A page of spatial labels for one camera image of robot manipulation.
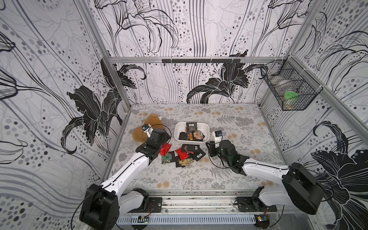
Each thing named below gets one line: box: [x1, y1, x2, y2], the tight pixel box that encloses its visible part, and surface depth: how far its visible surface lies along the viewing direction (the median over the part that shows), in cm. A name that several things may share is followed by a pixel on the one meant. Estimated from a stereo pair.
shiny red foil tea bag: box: [159, 142, 173, 157], surface depth 95 cm
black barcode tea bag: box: [186, 122, 198, 133], surface depth 103 cm
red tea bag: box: [175, 147, 190, 161], surface depth 92 cm
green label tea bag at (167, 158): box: [161, 153, 173, 164], surface depth 92 cm
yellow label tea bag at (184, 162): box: [178, 157, 194, 168], surface depth 90 cm
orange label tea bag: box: [189, 131, 195, 141], surface depth 99 cm
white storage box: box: [173, 121, 210, 143], surface depth 101 cm
